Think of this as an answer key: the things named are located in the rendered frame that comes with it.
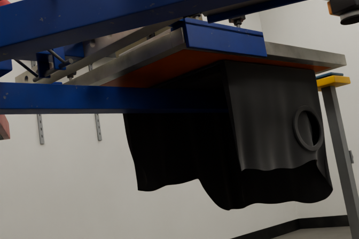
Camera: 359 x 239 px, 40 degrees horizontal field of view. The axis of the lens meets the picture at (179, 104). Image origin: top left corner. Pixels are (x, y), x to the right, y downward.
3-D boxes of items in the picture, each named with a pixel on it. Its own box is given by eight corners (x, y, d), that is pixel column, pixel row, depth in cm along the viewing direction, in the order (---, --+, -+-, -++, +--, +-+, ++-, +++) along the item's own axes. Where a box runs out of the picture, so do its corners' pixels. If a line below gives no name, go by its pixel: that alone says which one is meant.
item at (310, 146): (312, 181, 162) (291, 76, 168) (336, 178, 156) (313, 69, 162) (223, 199, 129) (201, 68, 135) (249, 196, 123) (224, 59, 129)
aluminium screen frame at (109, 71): (217, 103, 205) (216, 95, 206) (346, 64, 165) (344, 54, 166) (49, 102, 149) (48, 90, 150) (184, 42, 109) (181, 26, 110)
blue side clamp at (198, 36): (252, 62, 133) (248, 37, 134) (267, 56, 130) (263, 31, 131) (173, 53, 112) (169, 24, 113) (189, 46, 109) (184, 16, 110)
